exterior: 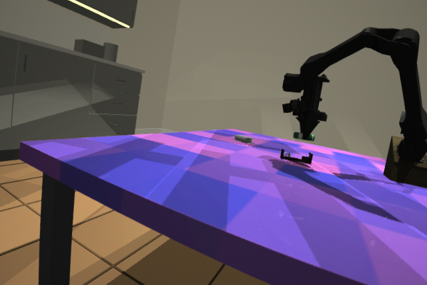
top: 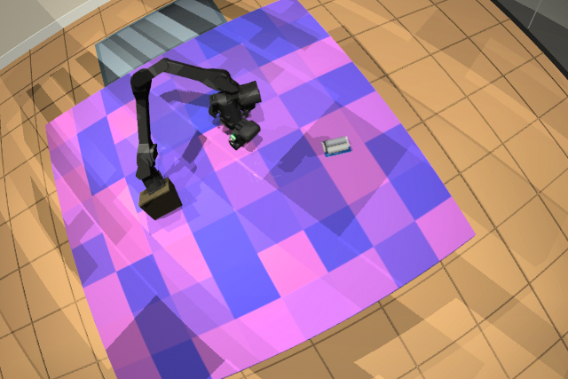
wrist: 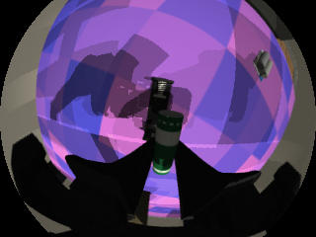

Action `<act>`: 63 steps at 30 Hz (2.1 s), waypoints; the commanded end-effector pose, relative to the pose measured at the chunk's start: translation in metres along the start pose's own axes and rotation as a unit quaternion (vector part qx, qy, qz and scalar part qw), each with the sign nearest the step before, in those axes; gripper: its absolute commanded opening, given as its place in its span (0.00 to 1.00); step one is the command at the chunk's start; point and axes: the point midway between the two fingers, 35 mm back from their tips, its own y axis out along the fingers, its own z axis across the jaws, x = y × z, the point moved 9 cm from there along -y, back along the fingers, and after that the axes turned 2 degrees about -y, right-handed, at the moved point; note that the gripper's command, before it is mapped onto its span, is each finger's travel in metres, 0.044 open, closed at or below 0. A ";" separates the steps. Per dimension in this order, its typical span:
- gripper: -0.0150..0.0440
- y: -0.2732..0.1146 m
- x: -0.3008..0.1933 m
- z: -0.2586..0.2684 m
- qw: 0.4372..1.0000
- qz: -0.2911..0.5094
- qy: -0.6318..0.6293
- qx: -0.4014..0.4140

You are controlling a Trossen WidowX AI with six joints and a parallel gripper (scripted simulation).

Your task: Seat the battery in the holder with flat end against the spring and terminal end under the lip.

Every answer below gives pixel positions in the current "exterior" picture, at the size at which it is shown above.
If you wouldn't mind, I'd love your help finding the dark green and grey cylinder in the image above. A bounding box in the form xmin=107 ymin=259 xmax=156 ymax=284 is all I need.
xmin=294 ymin=132 xmax=314 ymax=141

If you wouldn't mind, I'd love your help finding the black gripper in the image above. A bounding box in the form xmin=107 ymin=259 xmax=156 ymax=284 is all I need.
xmin=293 ymin=93 xmax=327 ymax=139

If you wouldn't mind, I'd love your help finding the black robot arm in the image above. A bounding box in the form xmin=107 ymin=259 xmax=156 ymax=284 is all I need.
xmin=282 ymin=27 xmax=427 ymax=163

